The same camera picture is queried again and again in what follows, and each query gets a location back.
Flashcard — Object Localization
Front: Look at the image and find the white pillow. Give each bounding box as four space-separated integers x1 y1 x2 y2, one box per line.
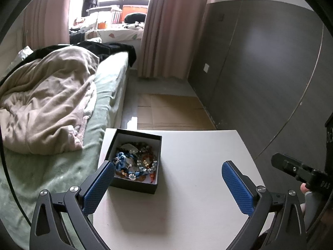
16 46 36 61

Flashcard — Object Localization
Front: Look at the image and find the orange panel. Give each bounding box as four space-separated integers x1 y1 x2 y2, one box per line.
122 5 149 16

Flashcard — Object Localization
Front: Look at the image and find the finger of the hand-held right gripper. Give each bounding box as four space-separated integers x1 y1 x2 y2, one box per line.
271 153 314 183

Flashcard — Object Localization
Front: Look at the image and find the black round cushion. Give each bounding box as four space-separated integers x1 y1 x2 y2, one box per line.
124 12 148 24

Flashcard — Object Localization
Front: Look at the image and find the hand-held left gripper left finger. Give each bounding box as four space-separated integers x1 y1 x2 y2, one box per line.
29 161 116 250

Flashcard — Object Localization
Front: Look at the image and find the bed with green sheet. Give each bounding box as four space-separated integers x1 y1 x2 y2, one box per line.
0 49 130 243

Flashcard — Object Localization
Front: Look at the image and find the black clothing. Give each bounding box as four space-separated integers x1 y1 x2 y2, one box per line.
26 41 138 67

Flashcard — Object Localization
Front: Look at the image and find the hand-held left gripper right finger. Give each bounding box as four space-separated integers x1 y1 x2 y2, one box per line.
221 161 308 250

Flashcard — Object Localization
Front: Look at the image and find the beige blanket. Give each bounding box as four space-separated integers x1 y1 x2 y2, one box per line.
0 45 101 155

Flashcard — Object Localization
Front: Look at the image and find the wide pink curtain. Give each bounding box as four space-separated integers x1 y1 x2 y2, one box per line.
137 0 213 79

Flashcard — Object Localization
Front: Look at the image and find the black jewelry box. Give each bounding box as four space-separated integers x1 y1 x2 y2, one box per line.
104 128 163 195

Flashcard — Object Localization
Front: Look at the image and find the pile of bead bracelets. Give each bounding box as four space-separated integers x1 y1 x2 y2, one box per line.
112 141 159 183

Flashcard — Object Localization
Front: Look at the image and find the black cable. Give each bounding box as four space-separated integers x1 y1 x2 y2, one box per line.
0 131 30 226

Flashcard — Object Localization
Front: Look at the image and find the white bedside table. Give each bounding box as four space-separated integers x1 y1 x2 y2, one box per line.
92 127 277 250

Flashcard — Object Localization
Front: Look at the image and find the narrow pink curtain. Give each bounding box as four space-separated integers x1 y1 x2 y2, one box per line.
22 0 76 50

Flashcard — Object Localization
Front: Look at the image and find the person's right hand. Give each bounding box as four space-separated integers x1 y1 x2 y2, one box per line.
299 183 310 215

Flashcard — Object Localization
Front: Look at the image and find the white printed tablecloth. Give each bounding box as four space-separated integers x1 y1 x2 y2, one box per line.
70 27 145 43

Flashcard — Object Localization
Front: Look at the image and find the flattened cardboard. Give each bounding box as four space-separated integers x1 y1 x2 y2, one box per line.
137 93 217 130

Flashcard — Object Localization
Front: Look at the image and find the pink fluffy blanket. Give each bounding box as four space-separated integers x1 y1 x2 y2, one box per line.
66 83 98 152

